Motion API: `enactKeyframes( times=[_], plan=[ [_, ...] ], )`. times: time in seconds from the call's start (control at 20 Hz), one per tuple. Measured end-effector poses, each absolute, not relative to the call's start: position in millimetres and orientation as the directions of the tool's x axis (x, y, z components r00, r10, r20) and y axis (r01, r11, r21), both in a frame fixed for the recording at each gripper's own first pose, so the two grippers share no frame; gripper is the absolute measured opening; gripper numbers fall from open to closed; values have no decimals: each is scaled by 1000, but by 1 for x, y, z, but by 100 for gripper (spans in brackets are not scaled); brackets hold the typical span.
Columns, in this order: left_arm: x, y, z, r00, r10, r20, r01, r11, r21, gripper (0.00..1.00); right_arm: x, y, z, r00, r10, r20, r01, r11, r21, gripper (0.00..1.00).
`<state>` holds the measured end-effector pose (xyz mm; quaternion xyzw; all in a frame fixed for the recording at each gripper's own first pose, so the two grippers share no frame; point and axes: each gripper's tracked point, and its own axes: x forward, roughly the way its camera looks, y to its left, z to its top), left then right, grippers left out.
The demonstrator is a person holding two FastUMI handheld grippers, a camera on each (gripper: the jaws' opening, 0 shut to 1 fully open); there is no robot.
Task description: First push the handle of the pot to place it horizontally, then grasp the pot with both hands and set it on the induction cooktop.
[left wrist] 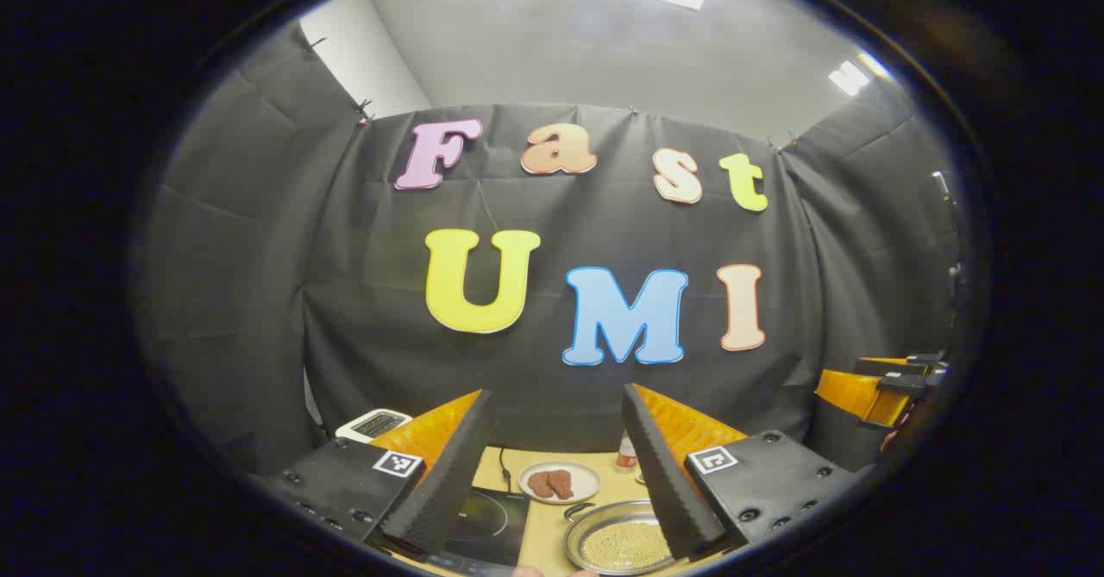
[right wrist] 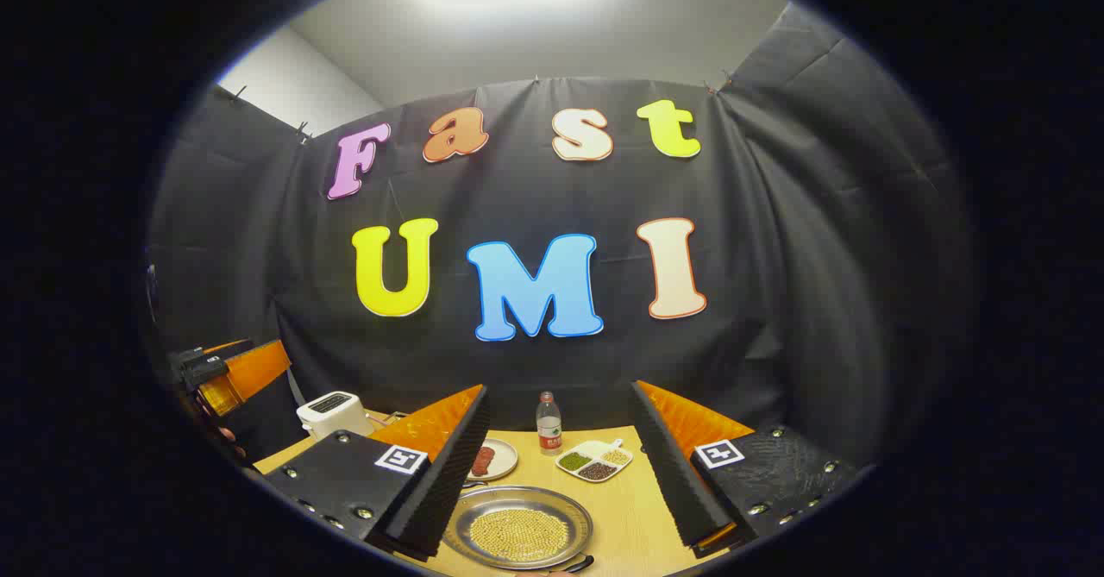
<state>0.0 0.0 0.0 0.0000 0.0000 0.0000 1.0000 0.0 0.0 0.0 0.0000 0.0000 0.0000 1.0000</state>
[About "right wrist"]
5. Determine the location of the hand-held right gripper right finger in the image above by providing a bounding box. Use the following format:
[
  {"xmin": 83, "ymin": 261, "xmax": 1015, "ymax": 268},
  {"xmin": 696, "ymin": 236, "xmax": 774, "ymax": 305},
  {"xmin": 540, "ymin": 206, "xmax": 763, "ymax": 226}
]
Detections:
[{"xmin": 630, "ymin": 380, "xmax": 863, "ymax": 558}]

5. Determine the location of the white divided bean dish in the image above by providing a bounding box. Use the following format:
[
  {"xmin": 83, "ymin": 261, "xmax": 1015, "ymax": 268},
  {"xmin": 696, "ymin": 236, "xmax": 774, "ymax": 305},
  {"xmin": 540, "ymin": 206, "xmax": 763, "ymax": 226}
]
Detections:
[{"xmin": 555, "ymin": 439, "xmax": 633, "ymax": 483}]

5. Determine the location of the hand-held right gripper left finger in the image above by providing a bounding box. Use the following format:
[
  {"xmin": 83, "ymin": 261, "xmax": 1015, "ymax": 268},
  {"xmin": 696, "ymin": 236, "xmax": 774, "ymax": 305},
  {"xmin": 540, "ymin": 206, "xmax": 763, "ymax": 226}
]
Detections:
[{"xmin": 263, "ymin": 385, "xmax": 491, "ymax": 561}]

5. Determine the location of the stainless steel pot with soybeans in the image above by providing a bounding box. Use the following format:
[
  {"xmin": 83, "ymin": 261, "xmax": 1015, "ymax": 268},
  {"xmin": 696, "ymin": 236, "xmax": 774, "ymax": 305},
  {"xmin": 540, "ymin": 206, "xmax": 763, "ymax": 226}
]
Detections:
[{"xmin": 442, "ymin": 485, "xmax": 596, "ymax": 574}]

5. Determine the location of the clear plastic water bottle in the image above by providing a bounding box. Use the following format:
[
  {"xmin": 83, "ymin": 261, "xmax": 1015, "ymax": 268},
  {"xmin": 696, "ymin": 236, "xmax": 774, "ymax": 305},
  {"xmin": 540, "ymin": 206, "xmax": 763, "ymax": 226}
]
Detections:
[{"xmin": 536, "ymin": 392, "xmax": 563, "ymax": 457}]

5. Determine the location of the white toaster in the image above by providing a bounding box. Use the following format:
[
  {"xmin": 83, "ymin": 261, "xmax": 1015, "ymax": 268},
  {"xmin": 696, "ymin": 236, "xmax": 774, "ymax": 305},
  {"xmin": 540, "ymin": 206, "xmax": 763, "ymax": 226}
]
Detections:
[{"xmin": 296, "ymin": 392, "xmax": 373, "ymax": 440}]

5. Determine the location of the white round plate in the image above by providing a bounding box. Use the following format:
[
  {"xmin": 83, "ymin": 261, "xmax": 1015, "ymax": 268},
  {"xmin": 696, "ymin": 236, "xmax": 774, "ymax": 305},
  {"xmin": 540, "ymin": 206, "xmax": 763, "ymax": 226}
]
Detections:
[{"xmin": 466, "ymin": 437, "xmax": 518, "ymax": 481}]

